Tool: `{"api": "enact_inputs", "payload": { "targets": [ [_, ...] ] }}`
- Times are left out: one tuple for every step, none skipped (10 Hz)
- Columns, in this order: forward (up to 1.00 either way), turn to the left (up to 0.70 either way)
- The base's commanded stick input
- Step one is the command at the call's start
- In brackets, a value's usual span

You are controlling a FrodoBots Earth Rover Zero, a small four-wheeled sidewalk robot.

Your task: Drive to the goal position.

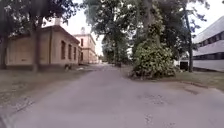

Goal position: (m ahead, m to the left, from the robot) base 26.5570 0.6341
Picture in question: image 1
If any row of trees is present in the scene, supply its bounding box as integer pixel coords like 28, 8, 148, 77
81, 0, 141, 68

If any grass verge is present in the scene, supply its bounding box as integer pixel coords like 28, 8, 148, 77
156, 70, 224, 93

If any thin-trunked tree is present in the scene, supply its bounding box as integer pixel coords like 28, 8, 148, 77
166, 0, 211, 74

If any large dark tree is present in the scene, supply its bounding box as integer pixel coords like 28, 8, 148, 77
6, 0, 81, 74

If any pale yellow tall building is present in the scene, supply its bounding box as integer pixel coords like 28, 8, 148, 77
73, 27, 100, 65

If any bare dirt and grass ground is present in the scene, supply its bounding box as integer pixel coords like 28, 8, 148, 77
0, 64, 98, 109

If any white modern building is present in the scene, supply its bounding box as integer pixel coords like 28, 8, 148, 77
174, 15, 224, 73

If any ivy-covered tree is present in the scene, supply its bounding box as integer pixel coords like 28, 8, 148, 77
128, 0, 179, 80

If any yellow single-storey building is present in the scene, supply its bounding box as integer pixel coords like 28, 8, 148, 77
4, 18, 82, 70

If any grey asphalt road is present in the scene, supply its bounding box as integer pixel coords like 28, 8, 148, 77
0, 63, 224, 128

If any dark tree trunk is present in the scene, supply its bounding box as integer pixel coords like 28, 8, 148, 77
0, 0, 14, 71

